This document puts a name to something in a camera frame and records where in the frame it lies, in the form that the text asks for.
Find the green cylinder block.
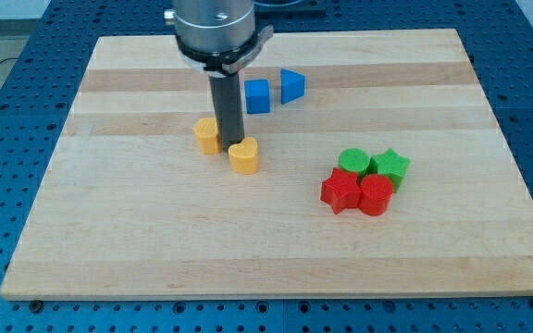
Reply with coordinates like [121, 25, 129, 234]
[338, 148, 370, 177]

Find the yellow heart block right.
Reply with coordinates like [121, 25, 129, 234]
[228, 137, 259, 175]

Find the wooden board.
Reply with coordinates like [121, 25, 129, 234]
[0, 29, 533, 301]

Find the blue triangle block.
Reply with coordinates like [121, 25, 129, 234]
[280, 68, 305, 105]

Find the red star block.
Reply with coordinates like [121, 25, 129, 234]
[320, 167, 362, 215]

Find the red cylinder block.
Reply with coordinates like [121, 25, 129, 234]
[358, 174, 394, 216]

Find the yellow heart block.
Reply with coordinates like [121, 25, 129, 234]
[228, 137, 259, 175]
[192, 117, 222, 154]

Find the yellow heart block left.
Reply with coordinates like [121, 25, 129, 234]
[192, 117, 222, 154]

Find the green star block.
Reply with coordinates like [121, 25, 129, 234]
[368, 148, 411, 192]

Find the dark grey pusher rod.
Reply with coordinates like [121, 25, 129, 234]
[209, 73, 245, 152]

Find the blue cube block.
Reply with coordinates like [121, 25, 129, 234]
[244, 79, 270, 114]

